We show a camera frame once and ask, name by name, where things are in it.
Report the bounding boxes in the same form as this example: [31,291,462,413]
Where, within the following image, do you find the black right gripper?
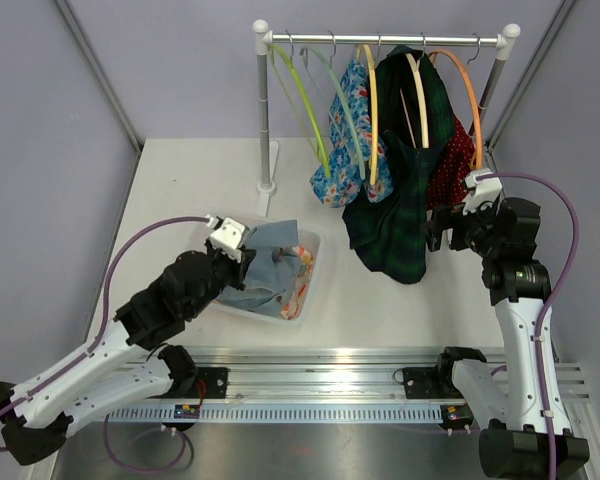
[421,197,503,260]

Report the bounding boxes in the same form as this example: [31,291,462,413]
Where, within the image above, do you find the light blue denim skirt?
[216,220,302,317]

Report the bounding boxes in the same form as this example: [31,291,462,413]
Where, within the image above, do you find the orange floral white skirt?
[280,245,315,321]

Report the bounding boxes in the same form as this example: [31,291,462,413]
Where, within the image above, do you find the blue floral skirt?
[310,60,394,208]

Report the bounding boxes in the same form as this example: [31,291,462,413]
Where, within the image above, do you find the yellow plastic hanger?
[356,44,379,186]

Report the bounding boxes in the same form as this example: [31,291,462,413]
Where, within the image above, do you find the lime green plastic hanger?
[268,44,331,178]

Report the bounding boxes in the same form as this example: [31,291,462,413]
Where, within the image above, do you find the pale green plastic hanger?
[300,46,366,180]

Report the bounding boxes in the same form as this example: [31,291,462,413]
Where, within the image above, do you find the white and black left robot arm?
[0,236,256,466]

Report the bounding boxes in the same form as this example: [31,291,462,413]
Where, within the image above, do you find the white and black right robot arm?
[394,198,590,479]

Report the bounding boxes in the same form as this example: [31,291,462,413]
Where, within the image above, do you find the red polka dot skirt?
[426,117,476,211]

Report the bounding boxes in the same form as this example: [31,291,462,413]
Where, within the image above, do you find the dark green plaid skirt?
[342,45,454,284]

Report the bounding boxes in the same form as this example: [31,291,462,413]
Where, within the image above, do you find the orange plastic hanger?
[420,37,484,171]

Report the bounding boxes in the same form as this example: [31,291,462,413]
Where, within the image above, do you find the cream plastic hanger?
[394,45,430,149]

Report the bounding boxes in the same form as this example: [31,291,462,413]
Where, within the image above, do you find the white plastic mesh basket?
[213,213,324,325]

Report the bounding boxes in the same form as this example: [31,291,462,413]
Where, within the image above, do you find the metal clothes rack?
[252,19,521,202]

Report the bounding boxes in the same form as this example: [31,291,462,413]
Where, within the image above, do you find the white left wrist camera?
[206,215,250,263]

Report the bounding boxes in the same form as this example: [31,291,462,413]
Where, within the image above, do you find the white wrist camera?
[462,168,502,215]
[206,215,250,263]

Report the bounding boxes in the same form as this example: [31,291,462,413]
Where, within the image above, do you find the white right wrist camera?
[462,168,502,215]

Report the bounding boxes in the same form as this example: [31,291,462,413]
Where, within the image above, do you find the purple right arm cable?
[477,171,580,471]

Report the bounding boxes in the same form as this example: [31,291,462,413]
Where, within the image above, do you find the aluminium mounting rail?
[99,349,591,426]

